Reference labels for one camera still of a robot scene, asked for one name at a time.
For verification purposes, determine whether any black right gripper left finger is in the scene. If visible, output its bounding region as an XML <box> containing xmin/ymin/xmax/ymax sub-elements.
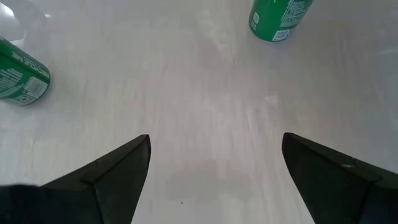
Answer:
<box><xmin>39</xmin><ymin>134</ymin><xmax>152</xmax><ymax>224</ymax></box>

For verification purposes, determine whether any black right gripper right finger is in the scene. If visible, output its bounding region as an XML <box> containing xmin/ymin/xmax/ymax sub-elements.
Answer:
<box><xmin>281</xmin><ymin>133</ymin><xmax>398</xmax><ymax>224</ymax></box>

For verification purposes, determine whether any green Sprite can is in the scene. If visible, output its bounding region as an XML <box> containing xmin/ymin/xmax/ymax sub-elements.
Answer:
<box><xmin>0</xmin><ymin>36</ymin><xmax>51</xmax><ymax>106</ymax></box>
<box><xmin>248</xmin><ymin>0</ymin><xmax>315</xmax><ymax>42</ymax></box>

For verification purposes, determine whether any white work surface mat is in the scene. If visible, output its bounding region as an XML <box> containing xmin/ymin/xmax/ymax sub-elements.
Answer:
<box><xmin>0</xmin><ymin>0</ymin><xmax>398</xmax><ymax>224</ymax></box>

